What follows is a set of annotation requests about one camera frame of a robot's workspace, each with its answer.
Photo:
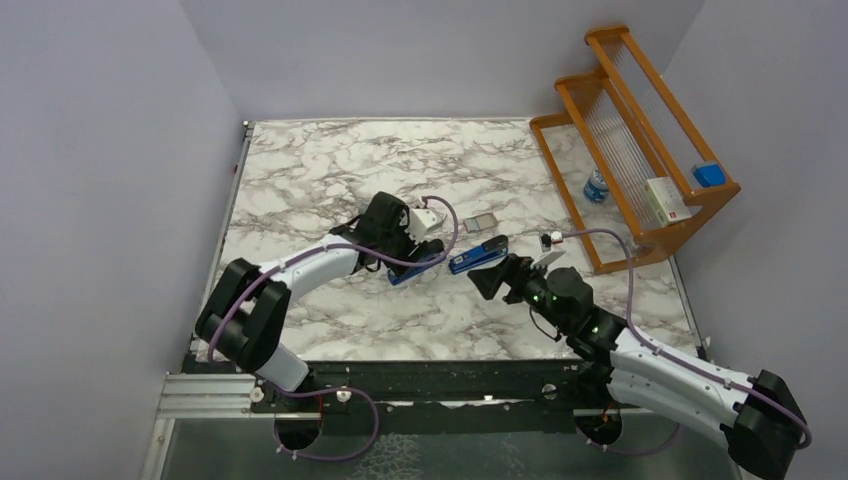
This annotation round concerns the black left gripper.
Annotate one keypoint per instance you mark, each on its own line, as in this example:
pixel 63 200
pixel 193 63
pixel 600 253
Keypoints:
pixel 413 251

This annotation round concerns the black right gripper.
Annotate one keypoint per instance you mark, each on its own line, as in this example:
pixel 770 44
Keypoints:
pixel 514 271

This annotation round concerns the blue black stapler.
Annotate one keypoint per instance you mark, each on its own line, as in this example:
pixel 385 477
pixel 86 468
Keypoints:
pixel 493 249

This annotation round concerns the staple box tray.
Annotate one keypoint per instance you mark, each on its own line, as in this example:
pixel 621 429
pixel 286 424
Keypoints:
pixel 480 222

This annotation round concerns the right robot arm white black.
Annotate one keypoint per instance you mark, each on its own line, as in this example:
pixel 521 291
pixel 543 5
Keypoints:
pixel 755 418

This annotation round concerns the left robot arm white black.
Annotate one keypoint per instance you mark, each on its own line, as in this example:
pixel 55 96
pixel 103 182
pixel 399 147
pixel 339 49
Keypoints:
pixel 244 314

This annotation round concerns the blue lidded small jar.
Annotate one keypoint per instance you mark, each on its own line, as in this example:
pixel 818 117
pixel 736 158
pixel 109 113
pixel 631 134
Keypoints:
pixel 595 188

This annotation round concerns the orange wooden tiered rack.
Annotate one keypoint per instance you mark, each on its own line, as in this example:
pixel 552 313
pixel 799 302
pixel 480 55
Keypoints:
pixel 635 129

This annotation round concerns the white red carton box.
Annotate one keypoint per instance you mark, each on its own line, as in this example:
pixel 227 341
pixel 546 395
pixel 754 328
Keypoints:
pixel 666 201

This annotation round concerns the blue block on rack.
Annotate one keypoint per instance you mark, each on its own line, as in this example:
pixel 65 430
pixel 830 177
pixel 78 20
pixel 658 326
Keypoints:
pixel 709 174

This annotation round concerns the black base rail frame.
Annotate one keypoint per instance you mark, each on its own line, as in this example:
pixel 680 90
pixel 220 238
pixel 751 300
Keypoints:
pixel 407 397

